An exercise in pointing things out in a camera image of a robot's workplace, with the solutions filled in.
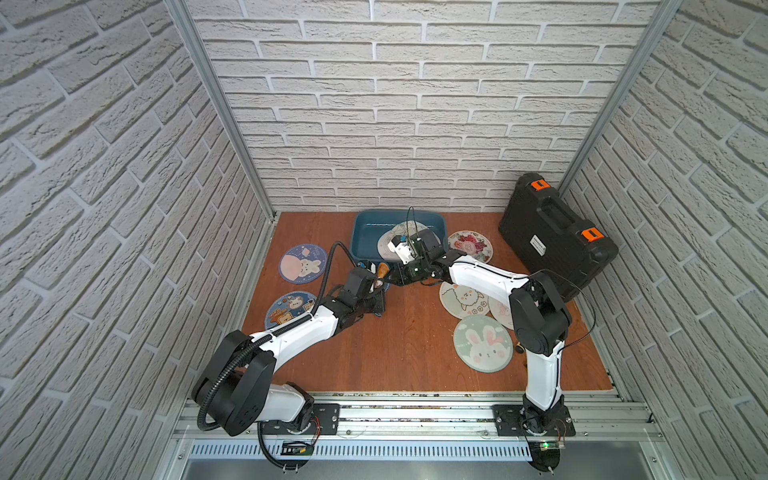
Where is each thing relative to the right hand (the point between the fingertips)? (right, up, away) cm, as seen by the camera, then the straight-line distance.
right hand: (390, 277), depth 89 cm
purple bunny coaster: (-31, +3, +15) cm, 35 cm away
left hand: (0, -4, -3) cm, 5 cm away
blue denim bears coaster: (-2, 0, -1) cm, 3 cm away
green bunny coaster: (+28, -19, -4) cm, 34 cm away
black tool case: (+46, +15, 0) cm, 49 cm away
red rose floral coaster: (+31, +11, +21) cm, 39 cm away
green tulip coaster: (+7, +16, +21) cm, 27 cm away
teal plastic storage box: (-9, +18, +25) cm, 32 cm away
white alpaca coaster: (+23, -9, +6) cm, 26 cm away
